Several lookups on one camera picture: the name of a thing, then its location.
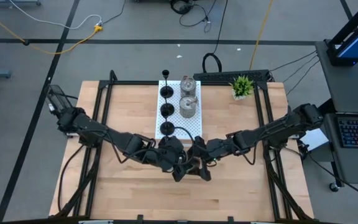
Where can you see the white perforated metal shelf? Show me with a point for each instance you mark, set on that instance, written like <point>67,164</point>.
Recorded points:
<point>194,124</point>

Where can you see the green plant in white pot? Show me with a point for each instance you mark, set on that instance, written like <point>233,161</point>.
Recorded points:
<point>242,87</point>

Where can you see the black mesh control box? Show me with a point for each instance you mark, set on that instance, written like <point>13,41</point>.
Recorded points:
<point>56,98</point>

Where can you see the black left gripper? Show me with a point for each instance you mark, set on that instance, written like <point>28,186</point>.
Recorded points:
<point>169,152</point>

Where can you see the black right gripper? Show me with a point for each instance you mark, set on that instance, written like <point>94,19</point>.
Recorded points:
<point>205,149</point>

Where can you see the white box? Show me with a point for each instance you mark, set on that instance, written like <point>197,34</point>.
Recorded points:
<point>314,140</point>

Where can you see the black aluminium table frame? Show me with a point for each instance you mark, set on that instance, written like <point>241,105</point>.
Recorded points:
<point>102,102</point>

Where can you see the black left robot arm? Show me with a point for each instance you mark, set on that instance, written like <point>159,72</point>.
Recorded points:
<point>89,124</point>

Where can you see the grey keyboard desk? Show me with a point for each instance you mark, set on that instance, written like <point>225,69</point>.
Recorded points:
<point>353,165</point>

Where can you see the silver metal candle tin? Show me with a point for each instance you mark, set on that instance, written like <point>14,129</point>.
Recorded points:
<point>187,109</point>
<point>188,88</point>

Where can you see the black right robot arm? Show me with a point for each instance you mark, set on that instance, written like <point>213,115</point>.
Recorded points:
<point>275,127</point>

